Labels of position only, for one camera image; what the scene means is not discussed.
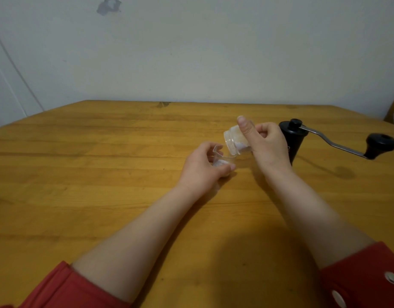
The person's right hand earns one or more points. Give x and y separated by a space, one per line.
270 150

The person's left hand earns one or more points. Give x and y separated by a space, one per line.
200 174

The black hand grinder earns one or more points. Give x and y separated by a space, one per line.
295 139

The clear plastic cup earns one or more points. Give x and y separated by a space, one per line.
222 157

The clear grinder jar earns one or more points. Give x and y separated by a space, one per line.
232 141

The person's left forearm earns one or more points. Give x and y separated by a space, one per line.
142 243

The person's right forearm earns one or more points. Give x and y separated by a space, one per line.
322 221

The red right sleeve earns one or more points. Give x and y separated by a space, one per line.
357 279

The red sleeve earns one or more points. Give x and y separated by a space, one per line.
357 279
55 288

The red left sleeve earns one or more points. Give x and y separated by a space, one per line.
55 288

